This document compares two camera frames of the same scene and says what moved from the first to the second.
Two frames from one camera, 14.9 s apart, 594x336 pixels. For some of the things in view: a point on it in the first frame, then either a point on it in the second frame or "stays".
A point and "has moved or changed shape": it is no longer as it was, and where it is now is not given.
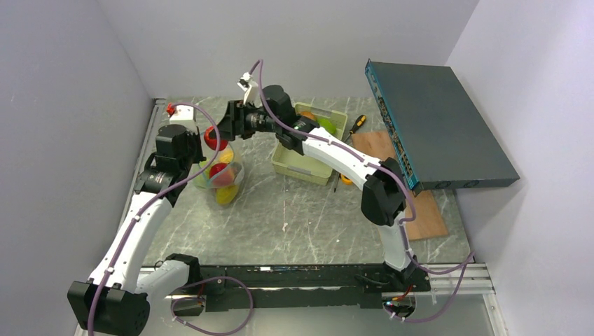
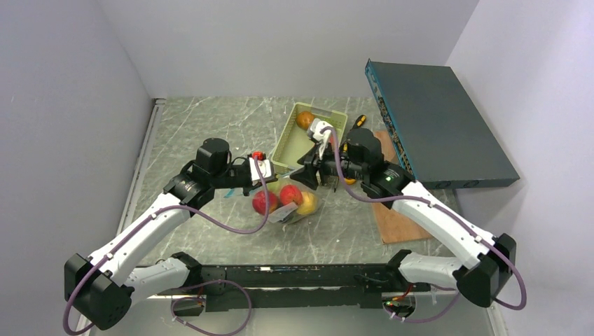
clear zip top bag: (225, 178) has moved or changed shape
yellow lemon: (225, 156) has moved or changed shape
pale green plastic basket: (292, 165) stays
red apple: (220, 174) has moved or changed shape
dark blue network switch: (440, 138) stays
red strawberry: (212, 142) has moved or changed shape
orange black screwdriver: (357, 124) stays
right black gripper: (234, 123) to (312, 163)
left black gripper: (195, 137) to (251, 185)
